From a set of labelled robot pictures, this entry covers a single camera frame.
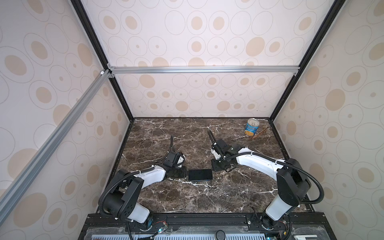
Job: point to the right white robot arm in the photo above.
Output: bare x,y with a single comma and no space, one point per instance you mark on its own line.
293,184

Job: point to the black vertical frame post left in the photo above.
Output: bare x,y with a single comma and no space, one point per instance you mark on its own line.
96,44

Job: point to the brown twig pieces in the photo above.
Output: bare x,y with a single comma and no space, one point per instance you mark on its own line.
258,134

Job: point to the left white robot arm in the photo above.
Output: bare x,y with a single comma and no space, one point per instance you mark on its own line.
120,197

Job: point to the silver aluminium rail back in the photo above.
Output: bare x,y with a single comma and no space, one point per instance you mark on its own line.
202,70

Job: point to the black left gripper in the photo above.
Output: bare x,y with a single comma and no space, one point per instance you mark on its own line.
183,174

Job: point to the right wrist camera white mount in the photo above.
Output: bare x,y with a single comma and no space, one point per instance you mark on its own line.
216,151

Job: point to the silver aluminium rail left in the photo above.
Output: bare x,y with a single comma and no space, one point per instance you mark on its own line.
29,173

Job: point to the open tin can blue label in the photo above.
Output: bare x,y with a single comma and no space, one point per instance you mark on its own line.
252,126

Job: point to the silver aluminium rail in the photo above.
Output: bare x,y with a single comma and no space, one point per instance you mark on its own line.
29,173
202,70

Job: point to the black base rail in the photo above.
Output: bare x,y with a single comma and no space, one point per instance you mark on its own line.
208,226

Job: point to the black vertical frame post right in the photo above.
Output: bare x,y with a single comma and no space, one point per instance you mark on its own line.
319,37

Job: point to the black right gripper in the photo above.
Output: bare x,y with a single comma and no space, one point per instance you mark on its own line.
215,168

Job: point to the black vertical frame post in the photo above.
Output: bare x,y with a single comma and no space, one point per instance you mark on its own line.
319,37
96,44

